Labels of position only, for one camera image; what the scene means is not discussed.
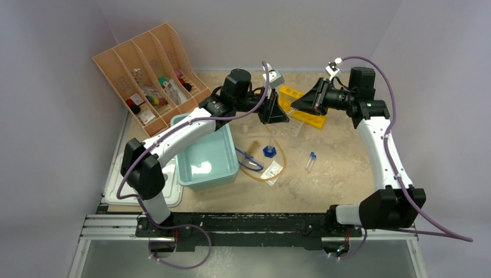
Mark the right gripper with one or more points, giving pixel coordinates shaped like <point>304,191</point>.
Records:
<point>315,101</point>

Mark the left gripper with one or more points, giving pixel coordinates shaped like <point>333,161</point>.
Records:
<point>271,112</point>

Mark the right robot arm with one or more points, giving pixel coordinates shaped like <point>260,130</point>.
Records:
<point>395,202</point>

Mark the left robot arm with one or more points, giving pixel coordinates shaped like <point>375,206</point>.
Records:
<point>143,161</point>

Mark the yellow test tube rack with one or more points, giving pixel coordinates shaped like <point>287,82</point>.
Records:
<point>287,96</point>

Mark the clear well plate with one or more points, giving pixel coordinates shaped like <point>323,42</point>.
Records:
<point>291,129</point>

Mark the clear glass beaker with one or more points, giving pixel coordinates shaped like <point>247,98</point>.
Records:
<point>243,128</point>

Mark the tan bristle brush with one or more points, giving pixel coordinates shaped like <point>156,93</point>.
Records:
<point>252,148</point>

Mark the blue safety glasses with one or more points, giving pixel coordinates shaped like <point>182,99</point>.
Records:
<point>247,161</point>

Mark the white label packet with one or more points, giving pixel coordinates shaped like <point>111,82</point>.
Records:
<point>272,173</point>

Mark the tan rubber tubing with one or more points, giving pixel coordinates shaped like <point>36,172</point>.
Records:
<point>263,138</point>

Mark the teal plastic bin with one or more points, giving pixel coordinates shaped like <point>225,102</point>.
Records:
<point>207,157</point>

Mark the peach desk file organizer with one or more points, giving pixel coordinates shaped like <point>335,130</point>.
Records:
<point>152,75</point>

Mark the white bin lid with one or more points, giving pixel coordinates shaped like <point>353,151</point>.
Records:
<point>172,190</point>

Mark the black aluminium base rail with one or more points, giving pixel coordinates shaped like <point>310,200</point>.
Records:
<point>186,231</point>

